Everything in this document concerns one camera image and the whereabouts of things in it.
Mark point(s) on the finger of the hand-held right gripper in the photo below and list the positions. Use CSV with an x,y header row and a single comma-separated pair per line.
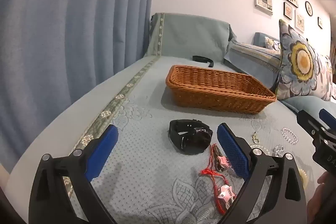
x,y
326,116
304,119

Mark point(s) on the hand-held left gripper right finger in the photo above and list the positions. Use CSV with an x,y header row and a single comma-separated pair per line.
x,y
233,150

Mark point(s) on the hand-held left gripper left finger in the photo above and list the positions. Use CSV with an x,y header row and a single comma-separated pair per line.
x,y
103,153

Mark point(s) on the black wrist watch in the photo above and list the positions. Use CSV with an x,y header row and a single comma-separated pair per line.
x,y
197,137

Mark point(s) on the brown wicker basket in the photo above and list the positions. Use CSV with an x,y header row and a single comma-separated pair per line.
x,y
220,98

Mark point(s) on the person's right hand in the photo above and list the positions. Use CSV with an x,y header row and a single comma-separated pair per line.
x,y
321,203

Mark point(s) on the small gold pendant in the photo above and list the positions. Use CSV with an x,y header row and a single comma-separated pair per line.
x,y
255,138

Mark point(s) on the pale floral cushion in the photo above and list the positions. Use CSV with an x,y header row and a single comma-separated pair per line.
x,y
326,77

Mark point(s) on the large floral cushion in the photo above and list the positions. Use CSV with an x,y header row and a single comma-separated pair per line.
x,y
302,61

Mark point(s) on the small floral cushion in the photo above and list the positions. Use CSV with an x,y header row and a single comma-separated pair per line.
x,y
271,44

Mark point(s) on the striped bolster cushion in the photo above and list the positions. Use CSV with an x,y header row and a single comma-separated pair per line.
x,y
249,56

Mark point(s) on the tiny black framed picture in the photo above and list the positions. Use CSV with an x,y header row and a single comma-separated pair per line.
x,y
319,22

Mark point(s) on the white framed butterfly picture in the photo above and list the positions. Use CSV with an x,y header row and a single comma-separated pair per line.
x,y
300,20

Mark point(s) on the small dark framed picture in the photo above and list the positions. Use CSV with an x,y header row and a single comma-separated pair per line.
x,y
288,11

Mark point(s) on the teal covered sofa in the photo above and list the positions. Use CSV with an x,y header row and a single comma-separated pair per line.
x,y
183,29

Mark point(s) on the blue curtain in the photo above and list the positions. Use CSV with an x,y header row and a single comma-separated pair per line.
x,y
65,16

